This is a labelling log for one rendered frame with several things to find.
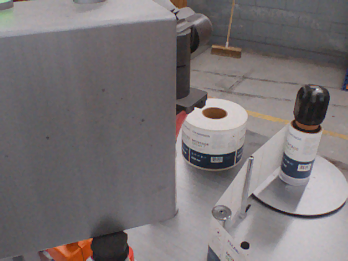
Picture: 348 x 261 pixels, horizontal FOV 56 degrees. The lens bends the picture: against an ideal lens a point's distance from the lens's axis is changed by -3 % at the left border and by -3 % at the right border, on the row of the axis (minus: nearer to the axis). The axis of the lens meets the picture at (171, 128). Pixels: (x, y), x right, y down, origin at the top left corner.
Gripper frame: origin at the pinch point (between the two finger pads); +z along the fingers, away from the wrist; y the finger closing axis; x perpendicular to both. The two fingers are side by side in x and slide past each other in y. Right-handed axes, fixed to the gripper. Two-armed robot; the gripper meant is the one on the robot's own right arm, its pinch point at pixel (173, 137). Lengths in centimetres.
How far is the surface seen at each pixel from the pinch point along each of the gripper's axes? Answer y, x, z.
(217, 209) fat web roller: -9.9, 0.0, 12.6
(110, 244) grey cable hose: -13.3, 29.4, -9.8
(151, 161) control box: -15.1, 25.2, -17.2
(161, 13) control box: -15.4, 23.8, -28.7
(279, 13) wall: 107, -408, 71
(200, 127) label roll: 10.9, -29.8, 17.1
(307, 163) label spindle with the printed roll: -18.7, -37.3, 22.6
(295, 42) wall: 81, -410, 106
